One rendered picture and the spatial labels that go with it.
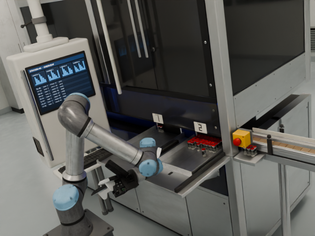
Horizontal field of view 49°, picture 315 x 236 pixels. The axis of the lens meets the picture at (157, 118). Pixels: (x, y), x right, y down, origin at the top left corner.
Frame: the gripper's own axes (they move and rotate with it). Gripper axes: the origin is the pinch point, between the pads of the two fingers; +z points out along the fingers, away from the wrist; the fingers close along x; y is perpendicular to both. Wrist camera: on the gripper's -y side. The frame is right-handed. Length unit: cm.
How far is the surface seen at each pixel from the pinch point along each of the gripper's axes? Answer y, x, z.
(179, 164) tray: 5, 10, -52
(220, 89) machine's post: -15, -27, -71
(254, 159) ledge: 22, -12, -80
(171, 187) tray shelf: 14.4, 1.9, -36.0
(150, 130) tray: -30, 44, -67
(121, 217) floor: 3, 143, -58
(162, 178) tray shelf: 7.7, 9.0, -38.2
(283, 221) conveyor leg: 59, 13, -95
